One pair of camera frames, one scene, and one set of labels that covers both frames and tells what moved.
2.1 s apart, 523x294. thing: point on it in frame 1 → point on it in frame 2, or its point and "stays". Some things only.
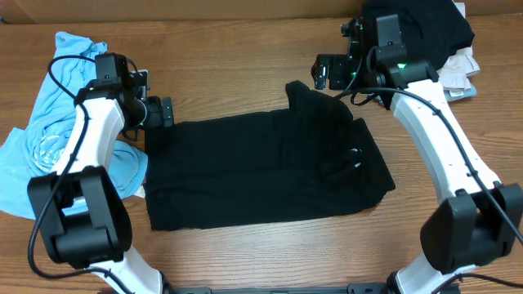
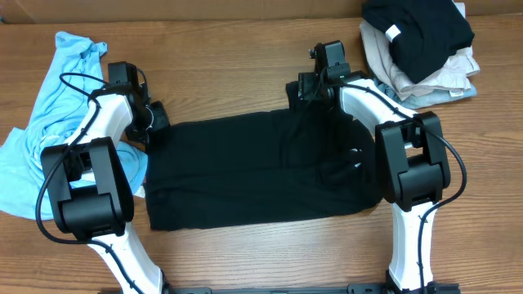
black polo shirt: (308, 163) stays
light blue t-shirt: (25, 156) stays
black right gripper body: (348, 76) → (314, 91)
